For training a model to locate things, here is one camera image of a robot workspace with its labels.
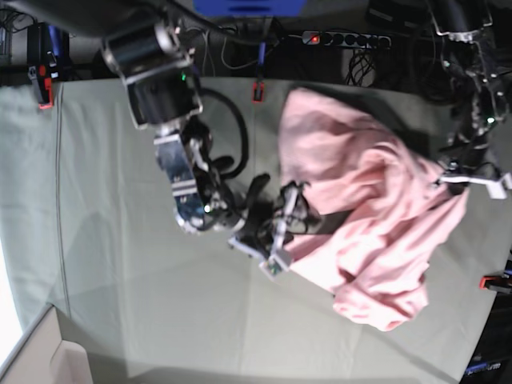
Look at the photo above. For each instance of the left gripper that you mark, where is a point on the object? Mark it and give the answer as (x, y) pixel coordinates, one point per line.
(466, 159)

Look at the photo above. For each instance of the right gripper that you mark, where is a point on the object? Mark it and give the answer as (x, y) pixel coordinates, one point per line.
(257, 233)

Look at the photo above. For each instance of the pink t-shirt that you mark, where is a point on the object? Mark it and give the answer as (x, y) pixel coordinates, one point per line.
(374, 262)

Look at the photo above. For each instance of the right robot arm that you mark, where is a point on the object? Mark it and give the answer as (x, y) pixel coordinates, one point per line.
(140, 44)

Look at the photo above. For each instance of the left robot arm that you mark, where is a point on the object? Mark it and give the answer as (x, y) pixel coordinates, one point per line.
(481, 104)

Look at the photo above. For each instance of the red black clamp right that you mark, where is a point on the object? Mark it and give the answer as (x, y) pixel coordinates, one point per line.
(499, 283)

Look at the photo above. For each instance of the red black clamp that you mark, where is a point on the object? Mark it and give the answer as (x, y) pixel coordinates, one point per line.
(258, 85)
(499, 283)
(42, 64)

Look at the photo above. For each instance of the red black clamp middle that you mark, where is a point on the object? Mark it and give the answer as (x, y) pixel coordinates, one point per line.
(258, 85)

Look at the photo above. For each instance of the black power strip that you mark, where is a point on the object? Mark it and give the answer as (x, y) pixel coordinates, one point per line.
(347, 40)

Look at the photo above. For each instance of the blue plastic box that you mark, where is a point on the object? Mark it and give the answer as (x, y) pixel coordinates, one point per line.
(246, 8)

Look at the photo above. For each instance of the white cardboard box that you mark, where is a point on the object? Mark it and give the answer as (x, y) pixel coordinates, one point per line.
(42, 355)

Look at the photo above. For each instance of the red black clamp left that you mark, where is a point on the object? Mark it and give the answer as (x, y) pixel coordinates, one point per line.
(42, 64)

